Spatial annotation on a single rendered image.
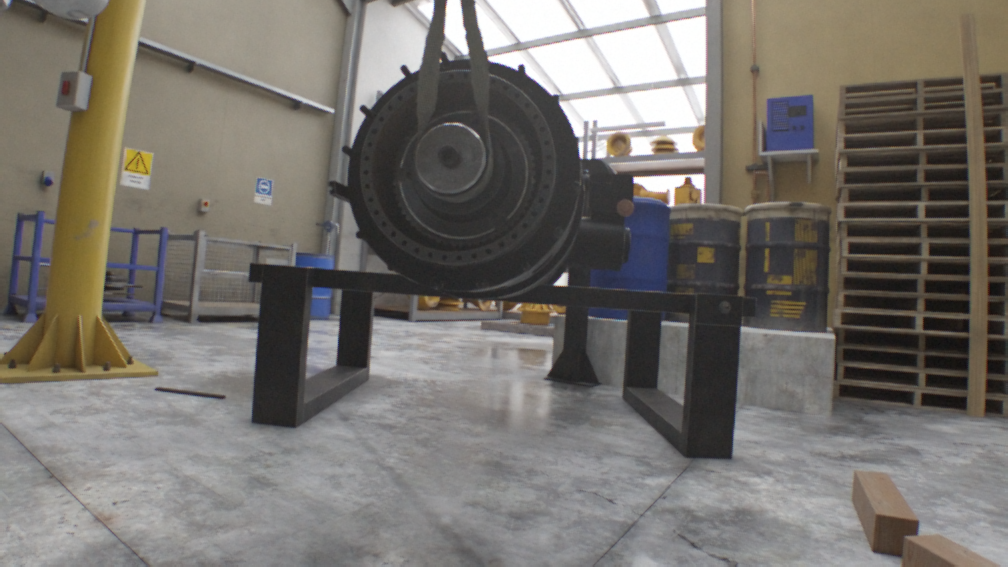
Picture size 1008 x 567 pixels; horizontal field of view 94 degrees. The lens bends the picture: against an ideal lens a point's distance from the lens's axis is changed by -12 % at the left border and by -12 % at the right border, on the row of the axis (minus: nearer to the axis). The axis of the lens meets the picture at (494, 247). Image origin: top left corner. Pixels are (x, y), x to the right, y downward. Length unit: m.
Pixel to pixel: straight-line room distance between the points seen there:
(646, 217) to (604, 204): 1.35
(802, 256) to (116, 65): 4.34
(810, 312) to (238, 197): 6.61
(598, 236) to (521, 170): 1.36
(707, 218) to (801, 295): 0.84
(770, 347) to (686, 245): 1.07
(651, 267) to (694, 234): 0.47
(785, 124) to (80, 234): 5.33
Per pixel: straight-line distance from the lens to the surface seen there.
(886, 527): 1.69
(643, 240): 3.85
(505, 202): 1.16
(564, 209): 1.13
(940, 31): 6.07
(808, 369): 3.50
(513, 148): 1.19
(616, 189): 2.57
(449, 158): 1.04
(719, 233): 4.16
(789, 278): 4.03
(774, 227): 4.07
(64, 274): 3.33
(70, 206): 3.34
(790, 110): 5.49
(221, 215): 7.56
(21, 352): 3.44
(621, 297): 2.16
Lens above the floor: 0.61
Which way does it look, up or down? 4 degrees up
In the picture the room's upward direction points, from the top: 4 degrees clockwise
